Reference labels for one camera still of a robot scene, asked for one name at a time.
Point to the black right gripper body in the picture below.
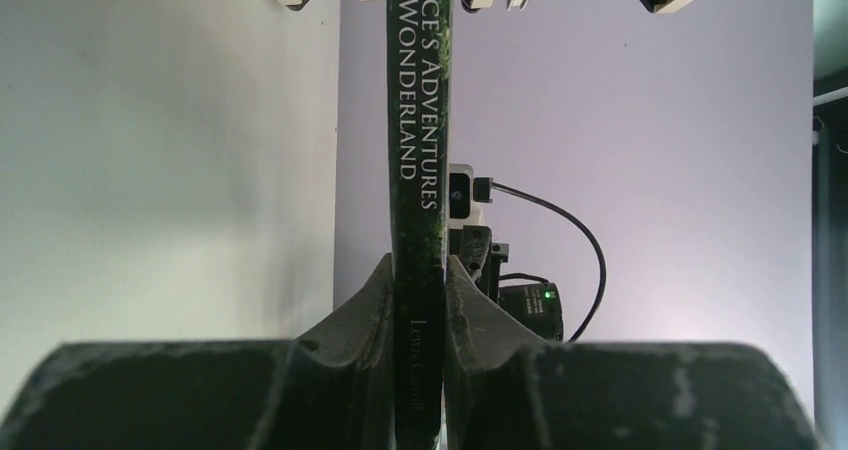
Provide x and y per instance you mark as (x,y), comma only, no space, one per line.
(481,256)

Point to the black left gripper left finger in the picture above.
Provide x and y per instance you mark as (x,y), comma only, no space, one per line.
(330,388)

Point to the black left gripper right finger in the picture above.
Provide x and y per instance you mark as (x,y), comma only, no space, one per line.
(507,388)

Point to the green garden cover book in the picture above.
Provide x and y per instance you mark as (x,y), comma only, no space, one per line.
(418,82)

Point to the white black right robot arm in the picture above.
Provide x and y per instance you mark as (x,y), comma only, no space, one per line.
(531,300)

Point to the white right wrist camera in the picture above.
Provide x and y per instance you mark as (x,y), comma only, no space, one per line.
(463,209)

